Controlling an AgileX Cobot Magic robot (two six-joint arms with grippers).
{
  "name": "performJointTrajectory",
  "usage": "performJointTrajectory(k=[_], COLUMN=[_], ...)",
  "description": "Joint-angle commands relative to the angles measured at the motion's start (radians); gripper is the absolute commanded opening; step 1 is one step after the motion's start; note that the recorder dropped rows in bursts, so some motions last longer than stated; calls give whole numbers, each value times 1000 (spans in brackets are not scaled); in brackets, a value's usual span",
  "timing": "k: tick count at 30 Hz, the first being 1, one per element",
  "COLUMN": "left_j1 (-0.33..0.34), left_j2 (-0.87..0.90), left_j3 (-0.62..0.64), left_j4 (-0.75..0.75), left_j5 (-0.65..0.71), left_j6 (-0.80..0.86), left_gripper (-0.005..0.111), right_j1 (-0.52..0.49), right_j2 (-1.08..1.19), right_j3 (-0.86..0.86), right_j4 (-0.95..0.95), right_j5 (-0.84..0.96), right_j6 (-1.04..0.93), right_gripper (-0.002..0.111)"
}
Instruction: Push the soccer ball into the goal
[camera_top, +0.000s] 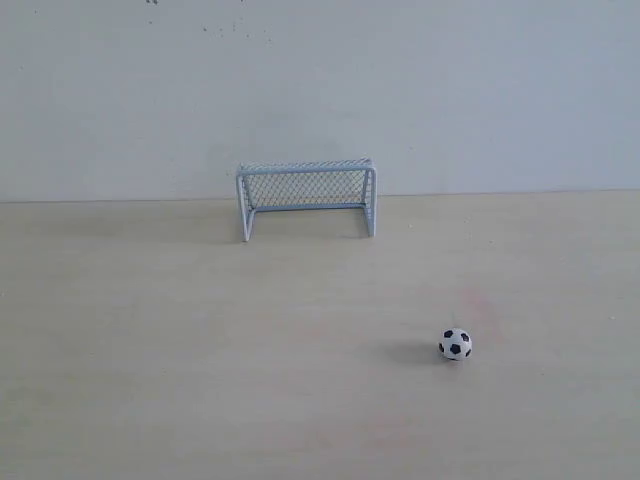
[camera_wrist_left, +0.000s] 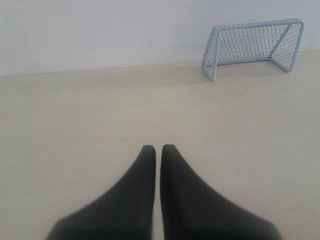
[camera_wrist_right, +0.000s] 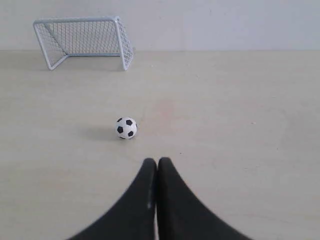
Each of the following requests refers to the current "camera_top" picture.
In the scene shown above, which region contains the black and white mini football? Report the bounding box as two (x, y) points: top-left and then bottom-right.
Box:
(438, 328), (473, 361)

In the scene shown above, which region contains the small white mesh goal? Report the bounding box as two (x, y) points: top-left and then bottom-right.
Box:
(235, 158), (378, 242)

